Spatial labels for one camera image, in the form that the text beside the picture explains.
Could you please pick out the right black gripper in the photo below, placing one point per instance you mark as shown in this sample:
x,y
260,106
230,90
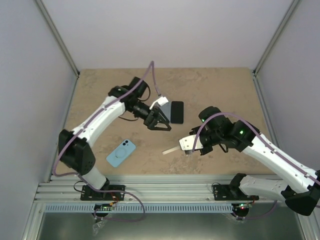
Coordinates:
x,y
205,151

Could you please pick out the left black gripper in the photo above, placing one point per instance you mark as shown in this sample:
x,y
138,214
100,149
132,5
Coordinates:
x,y
154,115

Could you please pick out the light blue phone case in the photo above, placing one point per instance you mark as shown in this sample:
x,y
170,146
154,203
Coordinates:
x,y
166,109

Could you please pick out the black smartphone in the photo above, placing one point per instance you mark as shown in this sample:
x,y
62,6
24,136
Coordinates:
x,y
177,112

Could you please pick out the beige phone case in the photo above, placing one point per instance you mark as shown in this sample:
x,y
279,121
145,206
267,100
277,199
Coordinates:
x,y
176,148

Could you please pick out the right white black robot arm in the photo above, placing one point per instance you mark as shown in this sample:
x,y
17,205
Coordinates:
x,y
299,187

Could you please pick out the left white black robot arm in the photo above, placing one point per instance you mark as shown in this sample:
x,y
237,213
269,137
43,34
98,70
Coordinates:
x,y
75,146

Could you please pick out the blue phone case on table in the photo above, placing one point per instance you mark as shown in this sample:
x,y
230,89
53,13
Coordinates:
x,y
121,153

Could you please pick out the right circuit board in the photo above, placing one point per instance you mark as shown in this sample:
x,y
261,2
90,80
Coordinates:
x,y
243,206

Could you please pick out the circuit board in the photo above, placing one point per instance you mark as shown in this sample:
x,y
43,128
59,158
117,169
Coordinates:
x,y
243,206
105,207

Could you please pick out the left circuit board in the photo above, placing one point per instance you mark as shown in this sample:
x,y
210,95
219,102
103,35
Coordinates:
x,y
105,207

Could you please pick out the clear plastic bag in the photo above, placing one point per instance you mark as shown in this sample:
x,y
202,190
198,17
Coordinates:
x,y
97,226

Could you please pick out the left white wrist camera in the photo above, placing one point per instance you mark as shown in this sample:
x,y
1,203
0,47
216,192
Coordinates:
x,y
162,100

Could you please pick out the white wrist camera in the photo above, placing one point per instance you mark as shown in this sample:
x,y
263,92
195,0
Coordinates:
x,y
186,144
162,100

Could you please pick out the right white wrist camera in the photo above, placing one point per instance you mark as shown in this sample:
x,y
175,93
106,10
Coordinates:
x,y
186,144

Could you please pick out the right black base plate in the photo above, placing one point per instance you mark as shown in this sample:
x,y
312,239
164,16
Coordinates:
x,y
225,192

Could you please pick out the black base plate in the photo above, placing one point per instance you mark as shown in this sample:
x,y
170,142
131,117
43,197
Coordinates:
x,y
225,192
87,194

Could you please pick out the aluminium rail frame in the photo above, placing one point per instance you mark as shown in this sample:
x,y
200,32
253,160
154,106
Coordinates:
x,y
175,177

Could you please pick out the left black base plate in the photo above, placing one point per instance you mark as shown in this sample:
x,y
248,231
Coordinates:
x,y
87,194

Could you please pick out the blue slotted cable duct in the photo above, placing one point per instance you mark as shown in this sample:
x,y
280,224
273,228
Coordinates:
x,y
136,208

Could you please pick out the right aluminium corner post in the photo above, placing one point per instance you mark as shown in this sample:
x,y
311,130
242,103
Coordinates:
x,y
277,34

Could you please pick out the aluminium corner post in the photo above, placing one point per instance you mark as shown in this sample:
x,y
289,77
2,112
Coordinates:
x,y
54,31
277,34

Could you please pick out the left aluminium corner post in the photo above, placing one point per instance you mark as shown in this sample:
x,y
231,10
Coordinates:
x,y
54,31

